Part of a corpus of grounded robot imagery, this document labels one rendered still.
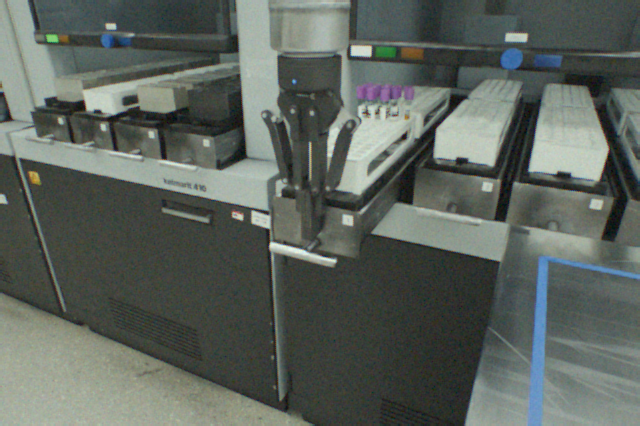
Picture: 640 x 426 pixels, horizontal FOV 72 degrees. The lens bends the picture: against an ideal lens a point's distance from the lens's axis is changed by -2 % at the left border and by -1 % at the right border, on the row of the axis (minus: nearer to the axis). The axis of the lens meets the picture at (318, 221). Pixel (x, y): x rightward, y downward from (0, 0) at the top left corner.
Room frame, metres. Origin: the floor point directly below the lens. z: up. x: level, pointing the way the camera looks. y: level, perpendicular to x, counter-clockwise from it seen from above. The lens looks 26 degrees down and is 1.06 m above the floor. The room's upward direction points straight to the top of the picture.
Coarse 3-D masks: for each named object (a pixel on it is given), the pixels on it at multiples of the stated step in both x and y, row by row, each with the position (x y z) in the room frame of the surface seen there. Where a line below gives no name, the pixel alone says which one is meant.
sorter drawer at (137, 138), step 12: (120, 120) 1.01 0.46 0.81; (132, 120) 1.00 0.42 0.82; (144, 120) 1.00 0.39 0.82; (156, 120) 1.00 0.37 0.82; (168, 120) 1.00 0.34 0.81; (120, 132) 1.01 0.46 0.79; (132, 132) 0.99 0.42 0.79; (144, 132) 0.97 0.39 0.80; (156, 132) 0.96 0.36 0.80; (120, 144) 1.01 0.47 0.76; (132, 144) 0.99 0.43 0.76; (144, 144) 0.98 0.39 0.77; (156, 144) 0.96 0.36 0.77; (120, 156) 0.95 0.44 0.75; (132, 156) 0.94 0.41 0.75; (144, 156) 0.98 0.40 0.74; (156, 156) 0.96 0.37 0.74
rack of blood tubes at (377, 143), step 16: (336, 128) 0.74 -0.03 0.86; (368, 128) 0.74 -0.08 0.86; (384, 128) 0.74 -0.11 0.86; (400, 128) 0.74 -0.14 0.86; (352, 144) 0.64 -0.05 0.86; (368, 144) 0.65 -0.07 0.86; (384, 144) 0.66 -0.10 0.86; (400, 144) 0.77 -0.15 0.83; (352, 160) 0.57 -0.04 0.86; (368, 160) 0.60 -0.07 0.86; (384, 160) 0.73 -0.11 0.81; (352, 176) 0.57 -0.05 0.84; (368, 176) 0.66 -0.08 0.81
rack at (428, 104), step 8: (416, 88) 1.12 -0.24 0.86; (424, 88) 1.12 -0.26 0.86; (432, 88) 1.12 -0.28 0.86; (440, 88) 1.12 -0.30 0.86; (416, 96) 1.02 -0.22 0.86; (424, 96) 1.02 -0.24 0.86; (432, 96) 1.02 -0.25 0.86; (440, 96) 1.02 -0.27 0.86; (448, 96) 1.09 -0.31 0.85; (416, 104) 0.94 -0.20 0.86; (424, 104) 0.94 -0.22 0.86; (432, 104) 0.94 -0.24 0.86; (440, 104) 1.12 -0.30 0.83; (448, 104) 1.11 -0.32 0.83; (416, 112) 0.86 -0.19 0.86; (424, 112) 0.88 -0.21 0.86; (432, 112) 1.03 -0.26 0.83; (440, 112) 1.03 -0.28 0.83; (424, 120) 1.02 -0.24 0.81; (432, 120) 0.95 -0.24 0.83; (416, 128) 0.85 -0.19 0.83; (424, 128) 0.89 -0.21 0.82; (416, 136) 0.85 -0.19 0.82
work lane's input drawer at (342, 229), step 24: (432, 144) 0.90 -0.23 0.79; (408, 168) 0.73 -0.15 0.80; (288, 192) 0.58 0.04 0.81; (336, 192) 0.57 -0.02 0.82; (384, 192) 0.61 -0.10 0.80; (288, 216) 0.57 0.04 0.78; (336, 216) 0.54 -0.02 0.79; (360, 216) 0.53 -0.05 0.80; (288, 240) 0.58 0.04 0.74; (312, 240) 0.55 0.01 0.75; (336, 240) 0.54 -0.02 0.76; (360, 240) 0.53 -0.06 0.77; (336, 264) 0.50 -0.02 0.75
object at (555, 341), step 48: (528, 240) 0.43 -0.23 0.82; (576, 240) 0.43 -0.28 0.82; (528, 288) 0.34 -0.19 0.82; (576, 288) 0.34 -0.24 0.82; (624, 288) 0.34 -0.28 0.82; (528, 336) 0.27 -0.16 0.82; (576, 336) 0.27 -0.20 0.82; (624, 336) 0.27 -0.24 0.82; (480, 384) 0.22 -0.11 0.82; (528, 384) 0.22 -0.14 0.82; (576, 384) 0.22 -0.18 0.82; (624, 384) 0.22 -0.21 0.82
